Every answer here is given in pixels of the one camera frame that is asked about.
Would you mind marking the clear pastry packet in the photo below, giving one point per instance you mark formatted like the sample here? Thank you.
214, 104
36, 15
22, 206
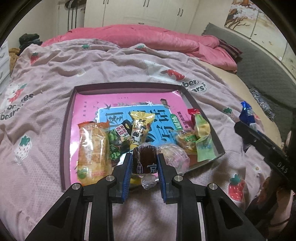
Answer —
173, 157

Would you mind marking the blossom wall painting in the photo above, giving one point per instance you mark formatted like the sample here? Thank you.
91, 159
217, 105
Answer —
242, 14

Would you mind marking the dark clothes pile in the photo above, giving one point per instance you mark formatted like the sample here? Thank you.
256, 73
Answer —
30, 39

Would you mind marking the dark brown snack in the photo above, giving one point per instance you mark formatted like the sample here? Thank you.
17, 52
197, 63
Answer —
145, 161

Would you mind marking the beige bed sheet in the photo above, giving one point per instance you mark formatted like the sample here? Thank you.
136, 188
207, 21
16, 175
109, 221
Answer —
231, 83

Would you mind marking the pink quilt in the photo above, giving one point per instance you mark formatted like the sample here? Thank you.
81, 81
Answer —
138, 37

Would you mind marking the dark striped pillow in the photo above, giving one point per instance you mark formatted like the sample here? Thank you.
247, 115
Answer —
230, 48

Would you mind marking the yellow cow print snack packet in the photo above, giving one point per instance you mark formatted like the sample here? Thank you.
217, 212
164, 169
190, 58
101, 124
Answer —
141, 127

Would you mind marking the dark shallow cardboard box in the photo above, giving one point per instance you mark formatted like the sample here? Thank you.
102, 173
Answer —
67, 139

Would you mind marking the grey pillow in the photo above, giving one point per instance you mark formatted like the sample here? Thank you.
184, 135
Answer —
254, 58

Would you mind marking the white wardrobe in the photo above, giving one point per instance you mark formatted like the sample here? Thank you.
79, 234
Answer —
138, 11

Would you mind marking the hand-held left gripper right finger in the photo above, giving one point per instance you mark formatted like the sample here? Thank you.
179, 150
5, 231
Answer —
162, 180

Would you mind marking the dark patterned cloth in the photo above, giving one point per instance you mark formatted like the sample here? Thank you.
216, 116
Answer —
263, 104

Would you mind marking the red candy packet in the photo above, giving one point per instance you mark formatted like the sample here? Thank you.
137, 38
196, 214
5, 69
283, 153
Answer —
192, 115

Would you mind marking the person's right forearm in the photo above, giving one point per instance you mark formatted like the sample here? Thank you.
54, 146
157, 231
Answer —
282, 194

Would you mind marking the brown knit cloth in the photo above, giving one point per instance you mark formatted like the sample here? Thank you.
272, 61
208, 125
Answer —
13, 58

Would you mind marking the green pea snack packet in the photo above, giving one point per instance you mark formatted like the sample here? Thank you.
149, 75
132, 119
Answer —
116, 143

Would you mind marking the light green snack packet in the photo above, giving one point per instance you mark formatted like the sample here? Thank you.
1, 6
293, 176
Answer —
204, 141

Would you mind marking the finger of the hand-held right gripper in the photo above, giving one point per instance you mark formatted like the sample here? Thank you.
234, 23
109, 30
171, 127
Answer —
246, 133

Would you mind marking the orange cracker packet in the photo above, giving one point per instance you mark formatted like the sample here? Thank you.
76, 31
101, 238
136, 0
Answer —
93, 153

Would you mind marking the strawberry printed blanket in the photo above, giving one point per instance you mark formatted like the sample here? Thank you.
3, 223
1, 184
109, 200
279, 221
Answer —
46, 92

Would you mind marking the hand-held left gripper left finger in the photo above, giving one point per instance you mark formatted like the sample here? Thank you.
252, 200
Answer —
126, 180

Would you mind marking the pink book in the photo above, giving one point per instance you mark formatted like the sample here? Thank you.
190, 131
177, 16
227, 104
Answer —
92, 102

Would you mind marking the yellow pastry packet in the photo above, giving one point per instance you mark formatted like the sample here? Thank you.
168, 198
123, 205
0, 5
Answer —
186, 141

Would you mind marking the blue snack packet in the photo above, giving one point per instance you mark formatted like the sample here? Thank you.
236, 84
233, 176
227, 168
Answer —
247, 113

